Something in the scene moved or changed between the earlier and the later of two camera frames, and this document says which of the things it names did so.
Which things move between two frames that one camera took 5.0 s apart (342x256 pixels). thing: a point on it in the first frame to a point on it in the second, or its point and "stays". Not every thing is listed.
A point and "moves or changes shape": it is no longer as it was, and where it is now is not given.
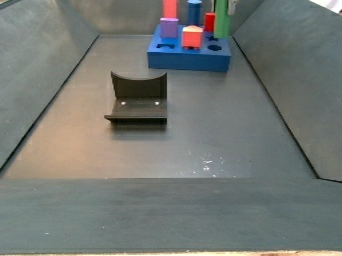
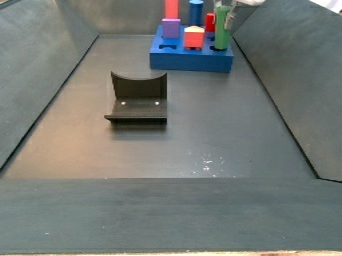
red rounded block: (208, 24) stays
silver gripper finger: (231, 7) to (230, 16)
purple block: (168, 27) stays
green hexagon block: (222, 20) moves or changes shape
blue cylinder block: (194, 11) stays
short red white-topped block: (191, 37) stays
